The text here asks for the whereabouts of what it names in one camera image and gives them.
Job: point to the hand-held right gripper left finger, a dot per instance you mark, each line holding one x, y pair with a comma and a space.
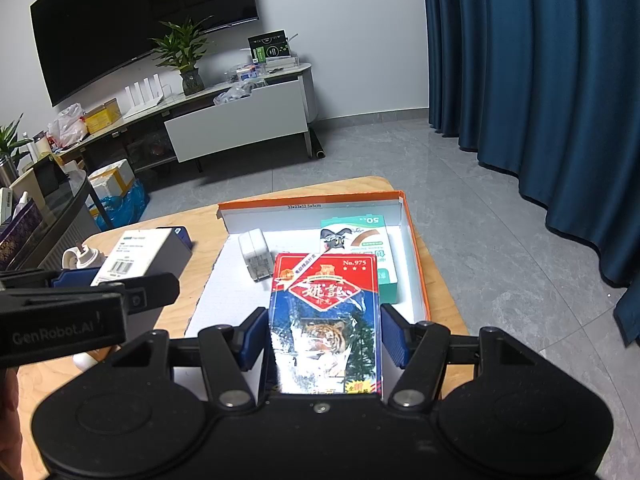
252, 336

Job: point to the blue plastic bag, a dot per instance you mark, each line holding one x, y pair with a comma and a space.
125, 207

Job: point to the black television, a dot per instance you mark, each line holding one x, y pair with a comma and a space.
140, 25

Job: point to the orange cardboard box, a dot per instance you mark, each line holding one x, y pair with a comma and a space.
225, 290

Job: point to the dark round table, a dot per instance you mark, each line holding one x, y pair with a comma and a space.
55, 230

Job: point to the white router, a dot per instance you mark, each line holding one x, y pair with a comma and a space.
145, 100

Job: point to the small blue white box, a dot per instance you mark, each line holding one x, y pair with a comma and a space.
249, 73

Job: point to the white round plug adapter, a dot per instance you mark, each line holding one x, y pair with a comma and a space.
82, 257

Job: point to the black green display box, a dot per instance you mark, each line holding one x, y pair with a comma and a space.
270, 47

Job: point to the white labelled box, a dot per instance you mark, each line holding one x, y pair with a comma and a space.
145, 250

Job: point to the white television cabinet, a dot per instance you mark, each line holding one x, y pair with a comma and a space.
235, 122

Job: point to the white plastic bag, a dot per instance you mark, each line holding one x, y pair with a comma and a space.
67, 127

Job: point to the beige box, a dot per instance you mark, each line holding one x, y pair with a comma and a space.
25, 185

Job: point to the clear plastic bag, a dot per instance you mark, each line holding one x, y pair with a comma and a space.
235, 94

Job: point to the yellow cardboard box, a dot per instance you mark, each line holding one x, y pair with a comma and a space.
102, 117

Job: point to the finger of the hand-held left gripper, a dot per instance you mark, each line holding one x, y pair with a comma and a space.
150, 292
75, 278

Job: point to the red playing card box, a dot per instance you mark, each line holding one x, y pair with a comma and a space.
325, 320

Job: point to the blue tin box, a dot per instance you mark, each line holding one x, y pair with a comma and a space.
184, 237

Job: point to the potted plant in glass vase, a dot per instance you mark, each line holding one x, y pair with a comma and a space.
182, 50

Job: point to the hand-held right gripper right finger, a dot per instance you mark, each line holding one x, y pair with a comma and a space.
395, 336

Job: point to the green leafy plant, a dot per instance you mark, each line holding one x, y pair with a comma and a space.
12, 137

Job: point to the teal bandage box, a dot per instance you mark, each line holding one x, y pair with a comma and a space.
372, 260

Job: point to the purple decorated tin box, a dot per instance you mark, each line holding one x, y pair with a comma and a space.
20, 235

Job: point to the steel tumbler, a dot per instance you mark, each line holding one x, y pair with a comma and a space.
7, 172

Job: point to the black roll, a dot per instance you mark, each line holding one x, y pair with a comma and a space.
318, 144

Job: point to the white charger plug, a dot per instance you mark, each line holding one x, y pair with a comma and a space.
252, 252

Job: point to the blue curtain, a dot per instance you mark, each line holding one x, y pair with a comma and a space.
540, 110

